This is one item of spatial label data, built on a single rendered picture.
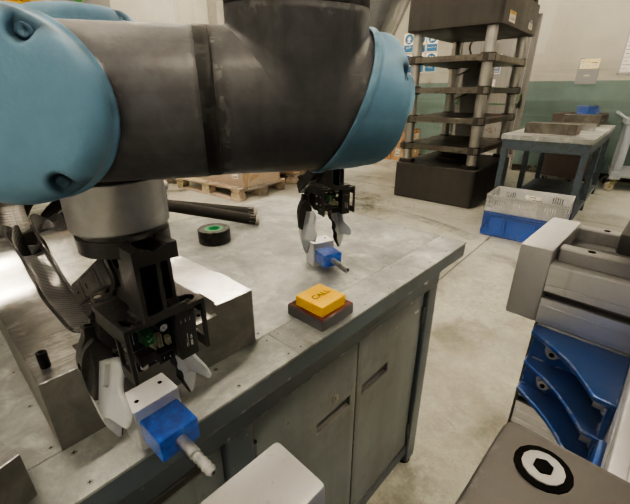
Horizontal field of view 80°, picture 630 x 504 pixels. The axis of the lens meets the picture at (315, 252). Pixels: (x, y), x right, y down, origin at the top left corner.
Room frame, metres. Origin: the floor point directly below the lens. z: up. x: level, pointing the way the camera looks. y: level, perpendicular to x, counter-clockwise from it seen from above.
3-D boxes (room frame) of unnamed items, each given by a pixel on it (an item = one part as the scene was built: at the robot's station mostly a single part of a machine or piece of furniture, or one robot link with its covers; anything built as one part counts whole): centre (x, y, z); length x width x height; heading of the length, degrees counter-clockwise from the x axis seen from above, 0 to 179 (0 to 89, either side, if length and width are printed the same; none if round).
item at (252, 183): (4.81, 1.10, 0.47); 1.22 x 0.80 x 0.94; 53
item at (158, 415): (0.28, 0.14, 0.83); 0.13 x 0.05 x 0.05; 49
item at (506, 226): (3.05, -1.80, 0.11); 0.61 x 0.41 x 0.22; 49
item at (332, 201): (0.73, -0.03, 0.99); 0.09 x 0.08 x 0.12; 28
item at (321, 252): (0.72, -0.03, 0.83); 0.13 x 0.05 x 0.05; 28
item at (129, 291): (0.29, 0.15, 0.99); 0.09 x 0.08 x 0.12; 49
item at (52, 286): (0.53, 0.36, 0.92); 0.35 x 0.16 x 0.09; 47
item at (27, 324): (0.55, 0.36, 0.87); 0.50 x 0.26 x 0.14; 47
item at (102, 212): (0.29, 0.16, 1.07); 0.08 x 0.08 x 0.05
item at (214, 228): (0.89, 0.26, 0.82); 0.08 x 0.08 x 0.04
